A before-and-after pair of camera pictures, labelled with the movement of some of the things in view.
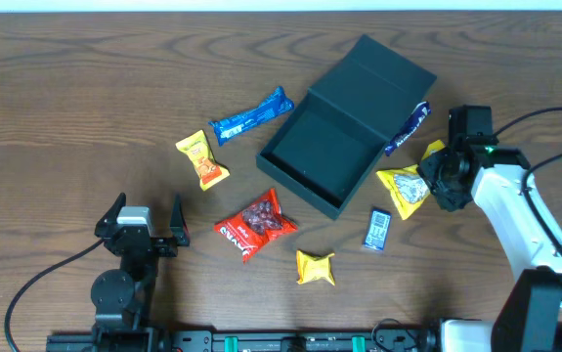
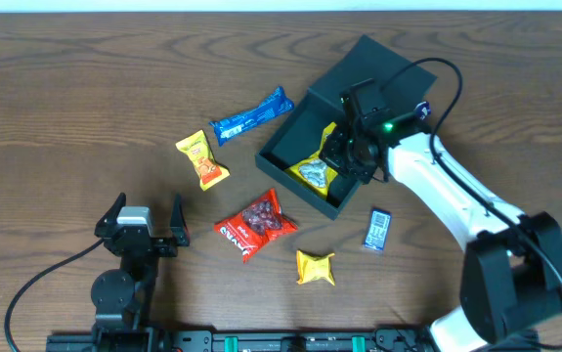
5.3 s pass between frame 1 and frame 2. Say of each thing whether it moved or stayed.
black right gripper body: moved
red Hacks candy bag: stayed
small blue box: stayed
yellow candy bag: moved
